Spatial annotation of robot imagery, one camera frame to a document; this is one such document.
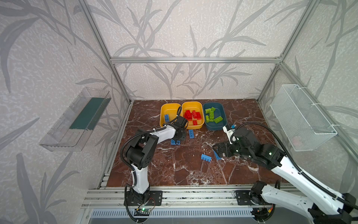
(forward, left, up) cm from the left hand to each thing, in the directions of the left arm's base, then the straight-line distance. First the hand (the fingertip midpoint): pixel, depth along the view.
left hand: (183, 132), depth 98 cm
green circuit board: (-45, +19, -1) cm, 49 cm away
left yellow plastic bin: (+19, +13, -2) cm, 23 cm away
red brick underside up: (+14, -4, +2) cm, 14 cm away
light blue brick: (-18, -15, 0) cm, 23 cm away
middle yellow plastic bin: (+24, -12, 0) cm, 26 cm away
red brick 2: (+15, -1, +2) cm, 15 cm away
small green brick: (+22, -23, 0) cm, 32 cm away
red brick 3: (+9, -8, -1) cm, 12 cm away
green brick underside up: (+15, -21, +2) cm, 26 cm away
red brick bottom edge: (+16, -8, 0) cm, 18 cm away
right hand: (-17, -19, +21) cm, 33 cm away
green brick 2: (+11, -18, +1) cm, 21 cm away
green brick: (+20, -18, 0) cm, 27 cm away
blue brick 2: (0, -6, -1) cm, 6 cm away
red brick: (+15, -12, 0) cm, 19 cm away
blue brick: (+14, +13, -1) cm, 19 cm away
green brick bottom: (+11, -26, 0) cm, 29 cm away
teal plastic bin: (+14, -24, +2) cm, 28 cm away
